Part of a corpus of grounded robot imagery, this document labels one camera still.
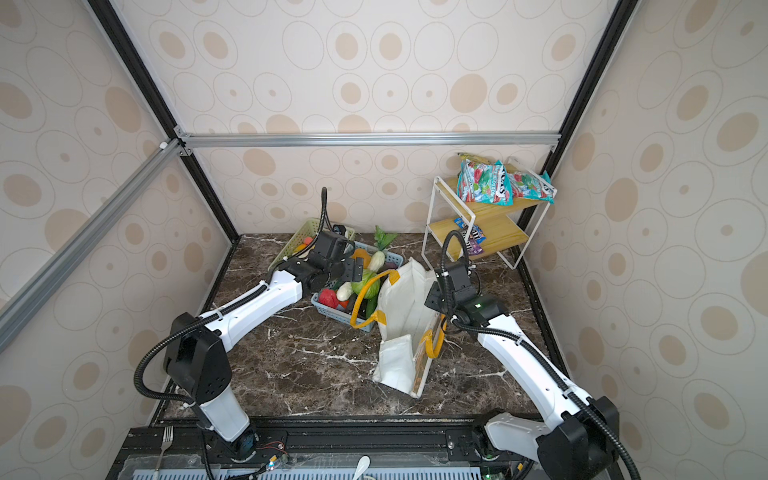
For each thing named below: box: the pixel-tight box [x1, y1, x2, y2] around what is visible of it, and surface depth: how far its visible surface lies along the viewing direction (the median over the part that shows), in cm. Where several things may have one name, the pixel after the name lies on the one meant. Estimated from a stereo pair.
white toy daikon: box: [336, 281, 353, 301], surface depth 96 cm
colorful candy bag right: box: [509, 170, 558, 204], surface depth 85 cm
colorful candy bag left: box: [456, 159, 514, 206], surface depth 84 cm
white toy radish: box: [370, 225, 398, 272], surface depth 107 cm
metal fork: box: [153, 425, 174, 480], surface depth 76 cm
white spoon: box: [353, 454, 371, 480], surface depth 72 cm
